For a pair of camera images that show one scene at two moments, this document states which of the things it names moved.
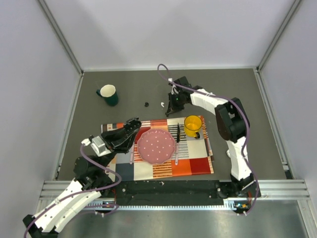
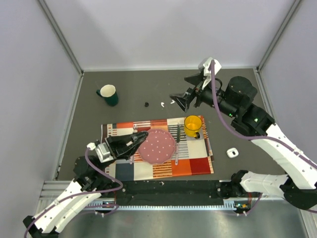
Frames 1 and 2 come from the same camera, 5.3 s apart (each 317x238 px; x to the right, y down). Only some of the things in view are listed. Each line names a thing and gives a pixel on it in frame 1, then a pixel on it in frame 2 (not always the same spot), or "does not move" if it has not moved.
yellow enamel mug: [192, 124] does not move
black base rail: [167, 193] does not move
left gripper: [119, 140] → [121, 141]
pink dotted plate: [156, 146] does not move
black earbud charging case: [132, 125] → [138, 137]
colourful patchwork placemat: [192, 156] does not move
